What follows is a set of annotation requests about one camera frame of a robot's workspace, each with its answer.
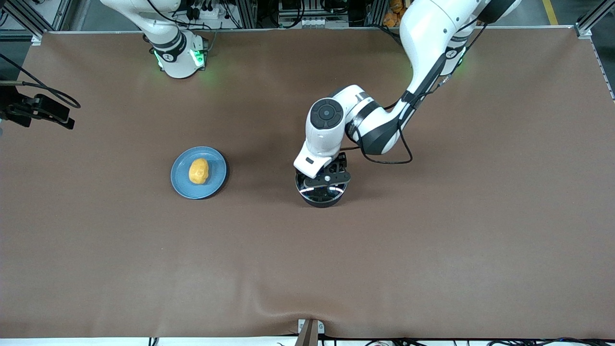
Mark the brown table cloth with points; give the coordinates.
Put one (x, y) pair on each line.
(144, 264)

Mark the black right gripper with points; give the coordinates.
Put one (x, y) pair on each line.
(13, 106)

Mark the glass lid with blue knob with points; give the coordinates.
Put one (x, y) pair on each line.
(317, 194)

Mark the white power strip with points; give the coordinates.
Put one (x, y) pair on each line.
(204, 12)

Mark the metal bracket with post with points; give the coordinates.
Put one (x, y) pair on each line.
(310, 331)

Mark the white terminal strip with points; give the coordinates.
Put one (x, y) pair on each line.
(302, 22)

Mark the white corner bracket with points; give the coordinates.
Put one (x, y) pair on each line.
(584, 32)
(36, 39)

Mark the bag of orange objects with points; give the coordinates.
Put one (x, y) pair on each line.
(395, 12)

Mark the yellow potato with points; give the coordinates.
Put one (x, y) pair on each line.
(198, 171)

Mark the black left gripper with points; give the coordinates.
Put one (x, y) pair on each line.
(340, 163)

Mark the aluminium frame beam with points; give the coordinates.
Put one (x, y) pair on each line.
(24, 17)
(593, 19)

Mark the blue round plate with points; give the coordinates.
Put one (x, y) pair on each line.
(214, 185)

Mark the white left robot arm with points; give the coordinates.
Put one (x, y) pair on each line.
(427, 29)

